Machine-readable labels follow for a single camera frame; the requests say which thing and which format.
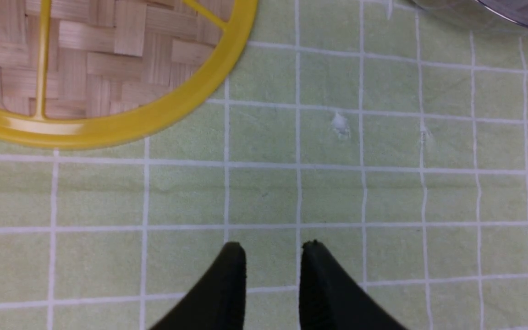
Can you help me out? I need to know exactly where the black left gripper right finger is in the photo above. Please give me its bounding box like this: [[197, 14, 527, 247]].
[[299, 240, 405, 330]]

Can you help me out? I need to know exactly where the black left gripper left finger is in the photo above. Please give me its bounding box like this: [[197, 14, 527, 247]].
[[152, 242, 247, 330]]

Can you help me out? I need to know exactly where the yellow bamboo steamer basket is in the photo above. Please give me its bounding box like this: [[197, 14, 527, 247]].
[[0, 0, 259, 149]]

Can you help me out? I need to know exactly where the stainless steel pot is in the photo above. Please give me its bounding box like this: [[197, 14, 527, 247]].
[[414, 0, 528, 34]]

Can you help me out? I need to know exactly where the green checkered tablecloth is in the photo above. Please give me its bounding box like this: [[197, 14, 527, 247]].
[[0, 0, 528, 330]]

